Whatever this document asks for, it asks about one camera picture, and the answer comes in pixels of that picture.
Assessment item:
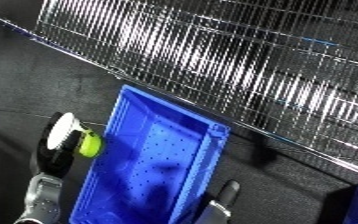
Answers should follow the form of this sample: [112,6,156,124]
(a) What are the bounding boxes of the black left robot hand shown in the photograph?
[29,111,98,182]

